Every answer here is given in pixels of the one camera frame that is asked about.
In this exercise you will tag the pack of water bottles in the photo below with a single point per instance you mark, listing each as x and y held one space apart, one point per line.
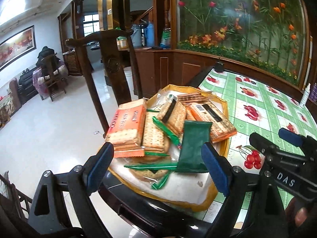
165 39

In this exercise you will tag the brown sofa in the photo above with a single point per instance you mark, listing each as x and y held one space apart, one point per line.
14 94

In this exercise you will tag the carved wooden chair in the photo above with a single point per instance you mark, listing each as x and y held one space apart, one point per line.
114 64

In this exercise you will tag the floral glass panel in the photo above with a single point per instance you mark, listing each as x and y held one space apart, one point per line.
235 17

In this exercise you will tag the blue thermos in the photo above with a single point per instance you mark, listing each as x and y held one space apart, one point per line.
149 34

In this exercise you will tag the white and yellow cardboard box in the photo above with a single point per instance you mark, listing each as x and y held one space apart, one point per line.
193 193

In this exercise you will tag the white spray bottle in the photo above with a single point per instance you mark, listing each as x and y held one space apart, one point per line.
304 98

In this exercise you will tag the green label cracker packet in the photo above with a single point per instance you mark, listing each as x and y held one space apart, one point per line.
153 136

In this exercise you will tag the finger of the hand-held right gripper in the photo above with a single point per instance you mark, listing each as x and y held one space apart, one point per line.
260 141
291 137

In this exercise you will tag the dark green snack packet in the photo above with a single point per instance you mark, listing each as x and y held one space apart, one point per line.
194 148

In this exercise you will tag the small black container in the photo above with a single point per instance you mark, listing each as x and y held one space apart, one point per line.
219 67

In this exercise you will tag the round cracker packet green ends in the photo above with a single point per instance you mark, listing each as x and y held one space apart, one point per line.
146 172

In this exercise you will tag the person's right hand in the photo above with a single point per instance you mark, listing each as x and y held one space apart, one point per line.
299 215

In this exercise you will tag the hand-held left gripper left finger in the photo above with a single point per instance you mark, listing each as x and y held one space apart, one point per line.
101 168

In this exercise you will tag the purple bottle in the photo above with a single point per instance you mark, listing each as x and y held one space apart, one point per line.
314 94

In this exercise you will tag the grey kettle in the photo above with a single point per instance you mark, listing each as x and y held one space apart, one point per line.
136 36

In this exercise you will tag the dark cloth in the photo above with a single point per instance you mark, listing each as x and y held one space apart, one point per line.
45 54

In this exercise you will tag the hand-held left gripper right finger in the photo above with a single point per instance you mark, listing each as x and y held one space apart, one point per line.
215 168

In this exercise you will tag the wooden cabinet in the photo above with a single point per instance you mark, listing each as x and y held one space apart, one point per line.
193 64

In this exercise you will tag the clear cracker packet black label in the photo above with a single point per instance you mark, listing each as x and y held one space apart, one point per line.
173 114

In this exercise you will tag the framed wall painting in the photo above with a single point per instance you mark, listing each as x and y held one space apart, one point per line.
17 45

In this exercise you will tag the large orange cracker packet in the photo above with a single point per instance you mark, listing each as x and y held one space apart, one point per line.
213 119
126 129

